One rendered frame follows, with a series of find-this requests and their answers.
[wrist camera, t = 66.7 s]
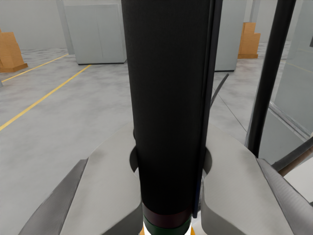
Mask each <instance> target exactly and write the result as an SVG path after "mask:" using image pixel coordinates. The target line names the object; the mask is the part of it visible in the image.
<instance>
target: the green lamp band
mask: <svg viewBox="0 0 313 235"><path fill-rule="evenodd" d="M191 220H192V213H191V215H190V217H189V219H188V220H187V222H186V223H184V224H183V225H182V226H180V227H177V228H173V229H163V228H159V227H156V226H154V225H153V224H151V223H150V222H149V221H148V220H147V219H146V217H145V215H144V213H143V222H144V225H145V227H146V229H147V230H148V232H149V233H150V234H151V235H184V234H186V232H187V231H188V230H189V228H190V226H191Z"/></svg>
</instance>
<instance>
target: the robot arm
mask: <svg viewBox="0 0 313 235"><path fill-rule="evenodd" d="M137 168H138V161H137V152H136V139H135V130H134V121H131V122H129V123H128V124H126V125H125V126H124V127H122V128H121V129H119V130H118V131H117V132H115V133H114V134H112V135H111V136H110V137H108V138H107V139H106V140H104V141H103V142H102V143H101V144H99V145H98V146H97V147H96V148H95V149H94V150H93V151H92V153H91V154H90V155H89V156H88V157H87V158H86V159H81V160H80V161H79V162H78V163H77V164H76V165H75V166H74V167H73V169H72V170H71V171H70V172H69V173H68V174H67V175H66V177H65V178H64V179H63V180H62V181H61V182H60V183H59V185H58V186H57V187H56V188H55V189H54V190H53V191H52V193H51V194H50V195H49V196H48V197H47V198H46V199H45V200H44V201H43V202H42V203H41V205H40V206H39V207H38V208H37V209H36V211H35V212H34V213H33V214H32V216H31V217H30V218H29V220H28V221H27V222H26V224H25V225H24V227H23V228H22V230H21V231H20V232H19V234H18V235H138V234H139V233H140V232H141V231H142V229H143V203H142V194H141V185H140V180H139V178H138V177H137V176H136V175H135V174H134V173H135V171H136V169H137ZM203 169H204V170H205V172H206V174H207V176H206V177H205V178H204V183H203V190H202V198H201V226H202V229H203V231H204V232H205V233H206V234H207V235H313V206H312V205H311V204H310V203H309V202H308V201H307V200H306V199H305V198H304V197H303V196H302V195H301V194H300V193H299V192H298V191H297V190H296V189H295V188H294V187H293V186H292V185H291V184H290V183H289V182H288V181H287V180H286V179H285V178H283V177H282V176H281V175H280V174H279V173H278V172H277V171H276V170H275V169H274V168H273V167H272V166H271V165H270V164H269V163H268V162H267V161H266V160H265V159H258V158H257V157H256V156H255V155H254V154H253V153H252V152H251V151H249V150H248V149H247V148H246V147H245V146H244V145H243V144H241V143H240V142H239V141H237V140H236V139H235V138H234V137H232V136H231V135H229V134H227V133H226V132H224V131H223V130H221V129H219V128H218V127H216V126H215V125H213V124H211V123H210V122H208V131H207V139H206V146H205V154H204V165H203Z"/></svg>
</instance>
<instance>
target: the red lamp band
mask: <svg viewBox="0 0 313 235"><path fill-rule="evenodd" d="M193 198H194V196H193ZM142 203H143V213H144V215H145V217H146V218H147V219H148V220H149V221H150V222H151V223H153V224H154V225H156V226H159V227H162V228H174V227H177V226H180V225H182V224H183V223H185V222H186V221H187V220H188V218H189V217H190V215H191V213H192V208H193V199H192V202H191V204H190V205H189V206H188V207H187V208H186V209H185V210H184V211H182V212H180V213H178V214H173V215H162V214H158V213H155V212H153V211H151V210H150V209H149V208H148V207H146V205H145V204H144V202H143V201H142Z"/></svg>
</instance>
